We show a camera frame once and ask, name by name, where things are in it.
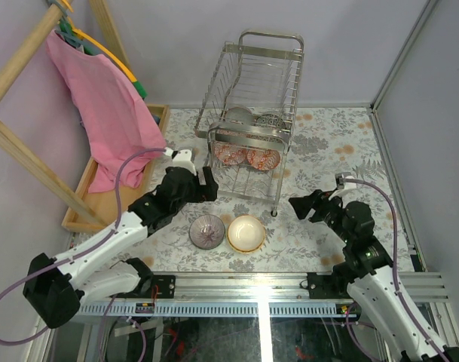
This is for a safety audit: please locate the stainless steel dish rack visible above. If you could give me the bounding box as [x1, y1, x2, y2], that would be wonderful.
[194, 29, 304, 216]

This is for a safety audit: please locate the pink cloth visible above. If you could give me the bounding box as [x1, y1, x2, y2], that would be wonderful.
[46, 32, 166, 193]

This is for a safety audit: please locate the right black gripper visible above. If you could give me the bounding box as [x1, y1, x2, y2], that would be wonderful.
[287, 188, 353, 244]

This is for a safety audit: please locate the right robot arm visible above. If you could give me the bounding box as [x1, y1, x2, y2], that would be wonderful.
[289, 190, 459, 361]

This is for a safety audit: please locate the yellow plastic hanger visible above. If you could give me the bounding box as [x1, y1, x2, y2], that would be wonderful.
[66, 0, 138, 85]

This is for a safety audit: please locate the green plastic hanger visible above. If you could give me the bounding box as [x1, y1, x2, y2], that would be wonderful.
[55, 20, 147, 99]

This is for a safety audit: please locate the wooden tray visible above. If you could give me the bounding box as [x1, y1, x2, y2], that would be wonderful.
[61, 103, 171, 233]

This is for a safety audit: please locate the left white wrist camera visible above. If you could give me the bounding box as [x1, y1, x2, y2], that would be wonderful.
[164, 147, 197, 175]

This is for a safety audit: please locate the aluminium rail frame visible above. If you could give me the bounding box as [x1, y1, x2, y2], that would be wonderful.
[25, 269, 459, 362]

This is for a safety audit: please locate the aluminium corner post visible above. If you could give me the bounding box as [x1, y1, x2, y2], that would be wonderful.
[369, 0, 440, 113]

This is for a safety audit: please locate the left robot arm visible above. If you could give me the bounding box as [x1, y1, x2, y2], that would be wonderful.
[23, 166, 219, 329]

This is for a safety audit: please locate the blue patterned bowl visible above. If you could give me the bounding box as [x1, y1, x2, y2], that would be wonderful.
[255, 112, 286, 130]

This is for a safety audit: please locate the purple striped bowl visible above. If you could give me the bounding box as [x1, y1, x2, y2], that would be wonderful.
[188, 214, 225, 250]

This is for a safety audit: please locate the wooden clothes rack frame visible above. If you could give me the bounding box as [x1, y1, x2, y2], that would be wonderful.
[0, 0, 130, 227]

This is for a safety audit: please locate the cream bowl orange rim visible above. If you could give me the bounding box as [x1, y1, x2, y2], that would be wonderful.
[227, 215, 266, 253]

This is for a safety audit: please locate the brown patterned bowl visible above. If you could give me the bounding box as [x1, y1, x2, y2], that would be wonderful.
[251, 135, 283, 143]

